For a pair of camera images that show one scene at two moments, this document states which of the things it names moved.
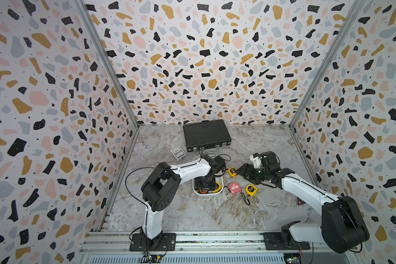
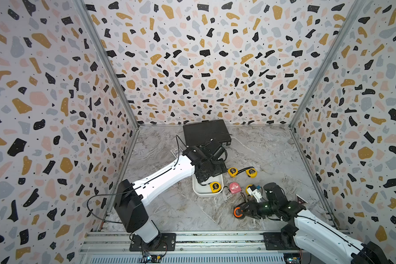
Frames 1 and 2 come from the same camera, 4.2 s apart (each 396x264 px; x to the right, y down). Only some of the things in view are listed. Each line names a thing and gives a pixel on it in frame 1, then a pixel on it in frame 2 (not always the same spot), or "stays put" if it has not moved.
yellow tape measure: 232,171 stays put
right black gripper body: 254,175 -> 260,209
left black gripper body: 208,185 -> 216,169
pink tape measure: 235,187 stays put
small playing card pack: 178,153 stays put
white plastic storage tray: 219,179 stays put
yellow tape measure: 251,190 stays put
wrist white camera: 256,161 -> 253,191
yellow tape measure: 218,187 stays put
